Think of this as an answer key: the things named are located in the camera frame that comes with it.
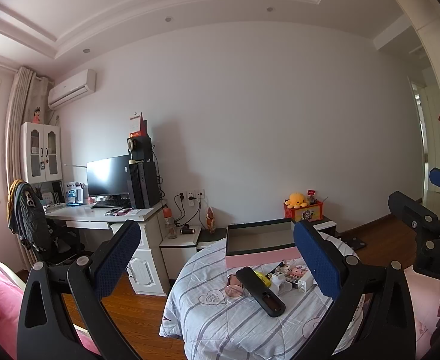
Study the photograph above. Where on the water bottle with orange cap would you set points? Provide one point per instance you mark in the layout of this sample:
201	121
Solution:
170	225

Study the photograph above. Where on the small red card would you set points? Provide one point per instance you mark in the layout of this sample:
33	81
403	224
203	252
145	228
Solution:
311	194

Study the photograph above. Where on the small doll figure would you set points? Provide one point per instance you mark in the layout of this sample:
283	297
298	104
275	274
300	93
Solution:
37	115

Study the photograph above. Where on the white desk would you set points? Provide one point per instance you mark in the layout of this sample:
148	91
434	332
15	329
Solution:
88	215

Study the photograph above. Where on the orange figurine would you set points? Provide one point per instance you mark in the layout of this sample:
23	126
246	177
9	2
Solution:
210	220

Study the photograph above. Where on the pink brick donut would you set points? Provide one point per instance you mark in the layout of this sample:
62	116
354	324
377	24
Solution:
298	270

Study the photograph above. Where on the blue white box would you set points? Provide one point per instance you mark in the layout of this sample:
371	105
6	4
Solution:
73	193

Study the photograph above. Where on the cream brick cat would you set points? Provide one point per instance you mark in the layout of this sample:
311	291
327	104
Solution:
284	265

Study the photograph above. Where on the white glass-door cabinet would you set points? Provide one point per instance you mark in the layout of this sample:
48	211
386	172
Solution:
41	127

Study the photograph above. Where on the red wall calendar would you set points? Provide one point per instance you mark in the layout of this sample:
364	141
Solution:
139	125

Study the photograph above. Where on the red printed box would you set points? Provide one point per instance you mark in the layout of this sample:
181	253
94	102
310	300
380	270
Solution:
306	213

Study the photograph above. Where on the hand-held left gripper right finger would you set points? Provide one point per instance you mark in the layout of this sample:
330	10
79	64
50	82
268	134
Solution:
313	255

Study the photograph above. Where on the black computer monitor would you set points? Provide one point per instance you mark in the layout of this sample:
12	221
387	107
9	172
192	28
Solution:
107	176

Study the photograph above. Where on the orange octopus plush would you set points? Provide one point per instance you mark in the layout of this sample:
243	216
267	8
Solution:
296	199

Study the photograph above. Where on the black box with round dial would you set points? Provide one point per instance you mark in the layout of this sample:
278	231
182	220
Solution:
141	150

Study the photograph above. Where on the white plug adapter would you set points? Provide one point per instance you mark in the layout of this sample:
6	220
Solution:
280	282

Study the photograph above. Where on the black remote control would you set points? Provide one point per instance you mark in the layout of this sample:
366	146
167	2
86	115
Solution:
259	292

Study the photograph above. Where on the white wall socket panel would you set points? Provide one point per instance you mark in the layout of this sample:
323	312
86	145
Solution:
194	195

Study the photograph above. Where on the black keyboard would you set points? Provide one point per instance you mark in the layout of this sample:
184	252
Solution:
107	204

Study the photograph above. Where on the small black handheld device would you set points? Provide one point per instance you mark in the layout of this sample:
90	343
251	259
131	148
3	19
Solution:
187	229

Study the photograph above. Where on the beige curtain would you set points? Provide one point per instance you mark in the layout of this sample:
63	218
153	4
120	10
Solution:
21	101

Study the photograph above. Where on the striped bed sheet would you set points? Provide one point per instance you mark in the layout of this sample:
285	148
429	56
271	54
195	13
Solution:
212	318

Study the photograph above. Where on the white door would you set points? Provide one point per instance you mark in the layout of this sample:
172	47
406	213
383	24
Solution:
435	150

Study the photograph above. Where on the black office chair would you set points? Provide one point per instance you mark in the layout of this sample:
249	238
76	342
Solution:
62	247

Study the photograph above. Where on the dark clothes on chair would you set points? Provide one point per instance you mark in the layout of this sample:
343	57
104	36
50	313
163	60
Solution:
25	210

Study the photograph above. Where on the yellow highlighter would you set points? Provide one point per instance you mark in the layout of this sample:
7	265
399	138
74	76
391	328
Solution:
263	276

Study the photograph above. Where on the pink printed blanket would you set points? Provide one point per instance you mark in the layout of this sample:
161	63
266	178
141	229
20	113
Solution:
424	307

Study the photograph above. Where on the black computer tower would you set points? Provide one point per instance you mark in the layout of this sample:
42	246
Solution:
143	185

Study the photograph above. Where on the black floor scale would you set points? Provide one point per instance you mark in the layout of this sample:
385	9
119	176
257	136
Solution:
351	242

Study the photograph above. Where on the low white nightstand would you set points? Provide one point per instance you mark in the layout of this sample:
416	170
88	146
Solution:
178	258

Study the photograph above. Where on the pink cardboard box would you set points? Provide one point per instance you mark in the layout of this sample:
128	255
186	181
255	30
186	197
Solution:
257	258

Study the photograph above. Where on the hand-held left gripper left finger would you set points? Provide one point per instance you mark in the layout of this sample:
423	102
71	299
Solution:
118	255

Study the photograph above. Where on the white air conditioner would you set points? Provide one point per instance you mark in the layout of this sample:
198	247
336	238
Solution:
71	90

